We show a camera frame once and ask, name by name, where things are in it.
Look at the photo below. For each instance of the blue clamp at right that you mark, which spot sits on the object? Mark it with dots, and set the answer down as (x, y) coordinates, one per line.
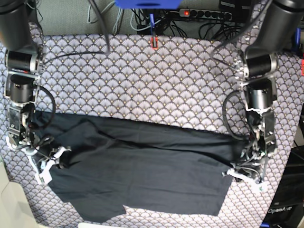
(296, 39)

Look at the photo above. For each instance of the red clamp right edge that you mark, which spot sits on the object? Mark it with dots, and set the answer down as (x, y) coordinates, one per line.
(302, 67)

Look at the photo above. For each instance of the black OpenArm box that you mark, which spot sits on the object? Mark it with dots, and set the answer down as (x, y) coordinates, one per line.
(287, 207)

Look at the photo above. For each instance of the black power strip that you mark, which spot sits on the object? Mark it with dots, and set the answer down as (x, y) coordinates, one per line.
(205, 14)

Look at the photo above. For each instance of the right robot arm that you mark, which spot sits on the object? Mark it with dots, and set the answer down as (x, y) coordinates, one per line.
(24, 61)

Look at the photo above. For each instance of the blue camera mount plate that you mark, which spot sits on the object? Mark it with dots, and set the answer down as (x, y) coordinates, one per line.
(148, 4)

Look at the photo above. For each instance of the cream plastic bin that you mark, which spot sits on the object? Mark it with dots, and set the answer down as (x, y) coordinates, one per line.
(15, 211)

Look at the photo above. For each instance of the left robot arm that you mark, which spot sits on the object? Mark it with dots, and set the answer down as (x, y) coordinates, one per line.
(257, 89)

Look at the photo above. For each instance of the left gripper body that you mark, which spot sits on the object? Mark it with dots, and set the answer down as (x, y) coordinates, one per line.
(261, 146)

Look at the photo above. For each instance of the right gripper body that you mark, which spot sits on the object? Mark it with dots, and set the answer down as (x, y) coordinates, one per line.
(22, 130)

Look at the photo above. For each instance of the dark grey T-shirt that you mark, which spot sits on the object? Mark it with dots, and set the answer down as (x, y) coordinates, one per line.
(115, 163)

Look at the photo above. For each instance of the fan-patterned tablecloth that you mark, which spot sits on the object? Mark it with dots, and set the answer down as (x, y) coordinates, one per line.
(178, 85)

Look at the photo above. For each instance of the red and black clamp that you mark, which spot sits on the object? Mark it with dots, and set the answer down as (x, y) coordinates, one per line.
(154, 43)

